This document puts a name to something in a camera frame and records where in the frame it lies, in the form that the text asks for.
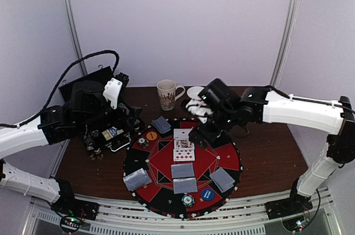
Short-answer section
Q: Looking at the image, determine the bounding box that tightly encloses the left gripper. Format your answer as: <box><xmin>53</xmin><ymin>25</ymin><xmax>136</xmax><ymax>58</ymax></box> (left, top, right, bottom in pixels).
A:
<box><xmin>78</xmin><ymin>103</ymin><xmax>141</xmax><ymax>135</ymax></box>

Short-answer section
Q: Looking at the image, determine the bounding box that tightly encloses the king of diamonds card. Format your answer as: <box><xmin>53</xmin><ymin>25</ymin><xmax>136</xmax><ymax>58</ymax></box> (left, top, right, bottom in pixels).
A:
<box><xmin>174</xmin><ymin>139</ymin><xmax>195</xmax><ymax>150</ymax></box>

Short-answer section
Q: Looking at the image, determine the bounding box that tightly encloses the black poker chip case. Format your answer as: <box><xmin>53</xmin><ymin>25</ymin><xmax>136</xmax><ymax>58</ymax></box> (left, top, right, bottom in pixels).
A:
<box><xmin>59</xmin><ymin>67</ymin><xmax>145</xmax><ymax>158</ymax></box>

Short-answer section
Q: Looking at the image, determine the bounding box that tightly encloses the right aluminium frame post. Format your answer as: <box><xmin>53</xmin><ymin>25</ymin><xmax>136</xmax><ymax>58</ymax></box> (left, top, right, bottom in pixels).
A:
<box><xmin>270</xmin><ymin>0</ymin><xmax>299</xmax><ymax>87</ymax></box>

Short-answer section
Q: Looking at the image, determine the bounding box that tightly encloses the ace of diamonds card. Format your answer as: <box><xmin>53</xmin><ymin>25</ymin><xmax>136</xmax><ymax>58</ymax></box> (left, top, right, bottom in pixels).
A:
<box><xmin>174</xmin><ymin>128</ymin><xmax>192</xmax><ymax>140</ymax></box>

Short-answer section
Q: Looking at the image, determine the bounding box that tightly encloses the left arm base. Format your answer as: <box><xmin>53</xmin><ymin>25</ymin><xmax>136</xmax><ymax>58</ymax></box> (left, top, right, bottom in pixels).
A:
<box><xmin>47</xmin><ymin>197</ymin><xmax>99</xmax><ymax>234</ymax></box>

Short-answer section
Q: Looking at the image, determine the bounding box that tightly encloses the face down single card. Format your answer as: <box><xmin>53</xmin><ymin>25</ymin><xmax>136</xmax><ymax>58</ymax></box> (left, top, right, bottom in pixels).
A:
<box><xmin>171</xmin><ymin>164</ymin><xmax>195</xmax><ymax>179</ymax></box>

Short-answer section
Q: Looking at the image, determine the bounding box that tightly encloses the blue playing card deck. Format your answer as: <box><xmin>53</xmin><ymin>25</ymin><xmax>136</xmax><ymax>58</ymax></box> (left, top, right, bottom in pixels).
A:
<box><xmin>123</xmin><ymin>168</ymin><xmax>152</xmax><ymax>191</ymax></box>

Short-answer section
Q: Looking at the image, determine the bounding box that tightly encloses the boxed card deck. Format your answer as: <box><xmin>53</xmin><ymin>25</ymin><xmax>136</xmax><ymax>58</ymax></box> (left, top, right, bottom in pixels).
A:
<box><xmin>102</xmin><ymin>126</ymin><xmax>124</xmax><ymax>141</ymax></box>

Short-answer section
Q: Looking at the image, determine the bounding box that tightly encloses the round poker mat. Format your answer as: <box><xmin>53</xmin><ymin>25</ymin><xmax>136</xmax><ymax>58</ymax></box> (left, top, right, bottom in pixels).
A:
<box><xmin>123</xmin><ymin>118</ymin><xmax>242</xmax><ymax>219</ymax></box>

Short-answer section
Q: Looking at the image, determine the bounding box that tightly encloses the white orange bowl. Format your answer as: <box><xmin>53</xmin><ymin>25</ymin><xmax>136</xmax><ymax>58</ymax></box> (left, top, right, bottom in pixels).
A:
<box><xmin>186</xmin><ymin>86</ymin><xmax>204</xmax><ymax>100</ymax></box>

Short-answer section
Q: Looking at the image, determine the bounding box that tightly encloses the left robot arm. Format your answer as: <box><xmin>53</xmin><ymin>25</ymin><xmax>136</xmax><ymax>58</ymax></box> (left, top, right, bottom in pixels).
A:
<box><xmin>1</xmin><ymin>75</ymin><xmax>142</xmax><ymax>215</ymax></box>

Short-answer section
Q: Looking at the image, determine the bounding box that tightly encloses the blue small blind button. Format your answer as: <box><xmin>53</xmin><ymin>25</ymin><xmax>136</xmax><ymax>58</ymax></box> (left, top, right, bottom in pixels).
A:
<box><xmin>200</xmin><ymin>188</ymin><xmax>215</xmax><ymax>201</ymax></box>

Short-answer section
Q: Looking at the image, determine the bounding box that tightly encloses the poker chip stack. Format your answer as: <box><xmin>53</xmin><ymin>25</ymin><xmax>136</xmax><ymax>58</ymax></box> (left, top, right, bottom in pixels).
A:
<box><xmin>138</xmin><ymin>137</ymin><xmax>149</xmax><ymax>149</ymax></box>
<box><xmin>181</xmin><ymin>194</ymin><xmax>195</xmax><ymax>208</ymax></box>

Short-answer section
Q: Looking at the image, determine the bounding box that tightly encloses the left aluminium frame post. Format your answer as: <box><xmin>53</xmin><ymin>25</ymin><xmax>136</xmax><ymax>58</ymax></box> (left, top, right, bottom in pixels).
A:
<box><xmin>63</xmin><ymin>0</ymin><xmax>83</xmax><ymax>60</ymax></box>

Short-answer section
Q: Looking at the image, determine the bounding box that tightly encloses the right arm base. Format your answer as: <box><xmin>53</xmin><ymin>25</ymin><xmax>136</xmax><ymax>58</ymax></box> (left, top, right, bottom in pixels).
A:
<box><xmin>265</xmin><ymin>198</ymin><xmax>313</xmax><ymax>234</ymax></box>

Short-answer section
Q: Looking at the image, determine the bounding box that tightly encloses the beige patterned mug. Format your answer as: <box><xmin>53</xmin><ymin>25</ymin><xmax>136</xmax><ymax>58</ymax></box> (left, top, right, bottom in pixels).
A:
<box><xmin>156</xmin><ymin>79</ymin><xmax>186</xmax><ymax>111</ymax></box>

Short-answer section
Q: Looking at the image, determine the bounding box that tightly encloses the aluminium frame post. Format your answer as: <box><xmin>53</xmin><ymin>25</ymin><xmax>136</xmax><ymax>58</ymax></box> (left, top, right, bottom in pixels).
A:
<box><xmin>270</xmin><ymin>0</ymin><xmax>299</xmax><ymax>87</ymax></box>
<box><xmin>63</xmin><ymin>0</ymin><xmax>83</xmax><ymax>60</ymax></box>

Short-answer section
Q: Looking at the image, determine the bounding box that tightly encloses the diamonds number card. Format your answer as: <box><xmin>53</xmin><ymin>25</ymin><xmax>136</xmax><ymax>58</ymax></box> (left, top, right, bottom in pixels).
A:
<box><xmin>173</xmin><ymin>149</ymin><xmax>195</xmax><ymax>162</ymax></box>

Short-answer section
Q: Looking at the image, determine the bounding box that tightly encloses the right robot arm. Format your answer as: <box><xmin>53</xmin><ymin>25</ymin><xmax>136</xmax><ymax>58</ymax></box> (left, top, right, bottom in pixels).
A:
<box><xmin>181</xmin><ymin>78</ymin><xmax>354</xmax><ymax>214</ymax></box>

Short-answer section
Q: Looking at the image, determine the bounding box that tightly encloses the orange big blind button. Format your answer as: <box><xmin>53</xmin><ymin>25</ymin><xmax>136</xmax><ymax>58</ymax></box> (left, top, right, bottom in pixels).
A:
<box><xmin>146</xmin><ymin>131</ymin><xmax>158</xmax><ymax>141</ymax></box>

